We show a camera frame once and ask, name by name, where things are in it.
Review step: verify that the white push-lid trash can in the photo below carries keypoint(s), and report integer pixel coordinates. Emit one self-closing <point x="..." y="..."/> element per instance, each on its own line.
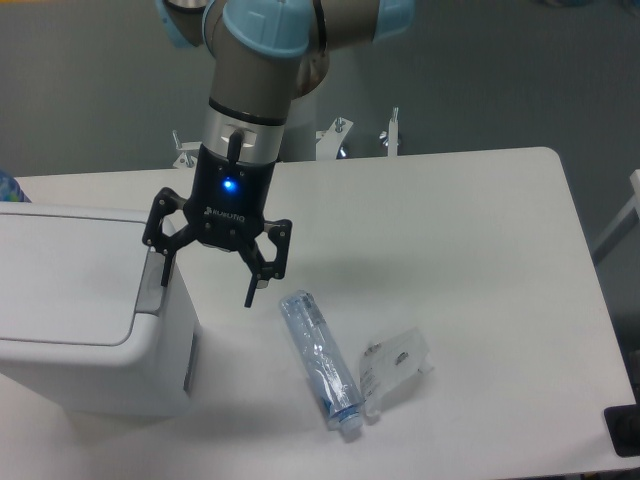
<point x="86" y="320"/>

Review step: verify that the crushed clear plastic bottle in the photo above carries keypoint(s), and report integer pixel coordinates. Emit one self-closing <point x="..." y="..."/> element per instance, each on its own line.
<point x="330" y="378"/>

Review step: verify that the white metal base frame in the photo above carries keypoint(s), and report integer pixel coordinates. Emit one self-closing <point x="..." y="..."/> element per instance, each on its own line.
<point x="338" y="141"/>

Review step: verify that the clear plastic bag with screws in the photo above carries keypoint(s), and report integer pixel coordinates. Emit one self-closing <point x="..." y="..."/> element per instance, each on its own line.
<point x="386" y="365"/>

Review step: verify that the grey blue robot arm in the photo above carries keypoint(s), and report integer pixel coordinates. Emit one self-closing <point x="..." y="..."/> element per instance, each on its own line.
<point x="259" y="49"/>

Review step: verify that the blue patterned object at left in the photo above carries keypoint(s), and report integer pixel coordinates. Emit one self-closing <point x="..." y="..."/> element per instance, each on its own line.
<point x="10" y="189"/>

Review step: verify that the white frame at right edge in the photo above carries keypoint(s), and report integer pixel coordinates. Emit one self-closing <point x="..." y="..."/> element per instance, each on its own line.
<point x="620" y="226"/>

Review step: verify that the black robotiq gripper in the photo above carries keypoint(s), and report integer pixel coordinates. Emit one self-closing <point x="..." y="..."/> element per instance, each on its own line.
<point x="227" y="200"/>

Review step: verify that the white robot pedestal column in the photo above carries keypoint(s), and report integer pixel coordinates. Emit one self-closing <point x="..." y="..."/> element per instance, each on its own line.
<point x="299" y="138"/>

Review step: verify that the black clamp at table edge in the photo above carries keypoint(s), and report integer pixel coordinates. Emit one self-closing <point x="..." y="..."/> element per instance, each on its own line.
<point x="623" y="426"/>

